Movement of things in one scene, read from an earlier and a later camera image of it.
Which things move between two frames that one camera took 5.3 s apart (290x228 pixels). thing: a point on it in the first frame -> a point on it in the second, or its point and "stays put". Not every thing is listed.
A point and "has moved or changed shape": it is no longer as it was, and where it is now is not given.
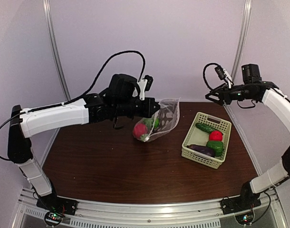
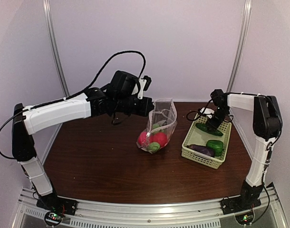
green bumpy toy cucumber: [204, 128] stays put
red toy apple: [140, 129] -> [142, 138]
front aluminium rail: [267, 213] stays put
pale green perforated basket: [197, 136] stays put
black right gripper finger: [217, 90] -> [209, 127]
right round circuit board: [245, 219] stays put
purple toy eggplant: [203, 149] stays put
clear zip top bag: [165, 118] has moved or changed shape
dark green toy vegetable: [217, 147] stays put
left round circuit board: [53, 218] stays put
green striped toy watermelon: [149, 122] -> [154, 147]
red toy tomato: [216, 135] -> [160, 137]
